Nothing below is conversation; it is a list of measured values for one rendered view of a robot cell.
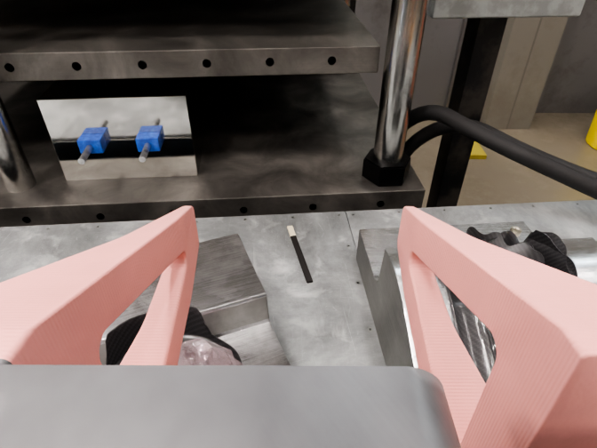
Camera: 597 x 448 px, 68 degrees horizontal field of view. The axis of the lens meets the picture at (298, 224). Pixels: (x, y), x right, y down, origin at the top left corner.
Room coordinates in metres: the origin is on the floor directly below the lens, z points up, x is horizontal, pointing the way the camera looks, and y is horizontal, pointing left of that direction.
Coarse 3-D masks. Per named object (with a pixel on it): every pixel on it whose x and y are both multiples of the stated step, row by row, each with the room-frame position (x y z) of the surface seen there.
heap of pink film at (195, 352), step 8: (184, 344) 0.29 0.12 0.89; (192, 344) 0.29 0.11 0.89; (200, 344) 0.29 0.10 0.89; (208, 344) 0.29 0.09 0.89; (216, 344) 0.29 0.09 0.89; (184, 352) 0.28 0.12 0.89; (192, 352) 0.27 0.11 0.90; (200, 352) 0.27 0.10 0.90; (208, 352) 0.27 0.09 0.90; (216, 352) 0.28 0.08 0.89; (224, 352) 0.28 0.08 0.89; (184, 360) 0.26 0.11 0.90; (192, 360) 0.26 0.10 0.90; (200, 360) 0.27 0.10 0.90; (208, 360) 0.27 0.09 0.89; (216, 360) 0.27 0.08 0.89; (224, 360) 0.27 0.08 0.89; (232, 360) 0.27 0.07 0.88
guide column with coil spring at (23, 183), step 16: (0, 96) 0.77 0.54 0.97; (0, 112) 0.75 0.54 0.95; (0, 128) 0.74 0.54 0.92; (0, 144) 0.73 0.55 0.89; (16, 144) 0.76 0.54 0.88; (0, 160) 0.73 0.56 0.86; (16, 160) 0.74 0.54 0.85; (0, 176) 0.74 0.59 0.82; (16, 176) 0.74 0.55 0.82; (32, 176) 0.76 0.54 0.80; (16, 192) 0.73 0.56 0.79
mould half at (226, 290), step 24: (216, 240) 0.44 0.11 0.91; (240, 240) 0.44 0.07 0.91; (216, 264) 0.39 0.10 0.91; (240, 264) 0.39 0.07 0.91; (216, 288) 0.35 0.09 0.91; (240, 288) 0.35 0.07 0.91; (144, 312) 0.32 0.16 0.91; (216, 312) 0.32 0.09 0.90; (240, 312) 0.33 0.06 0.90; (264, 312) 0.34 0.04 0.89; (216, 336) 0.31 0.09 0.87; (240, 336) 0.31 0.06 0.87; (264, 336) 0.31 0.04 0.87; (264, 360) 0.28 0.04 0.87
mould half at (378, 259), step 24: (360, 240) 0.51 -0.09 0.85; (384, 240) 0.50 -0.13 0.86; (576, 240) 0.41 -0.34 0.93; (360, 264) 0.50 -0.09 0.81; (384, 264) 0.39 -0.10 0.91; (576, 264) 0.37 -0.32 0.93; (384, 288) 0.38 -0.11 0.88; (384, 312) 0.36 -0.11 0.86; (384, 336) 0.35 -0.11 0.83; (408, 336) 0.29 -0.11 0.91; (408, 360) 0.28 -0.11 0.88
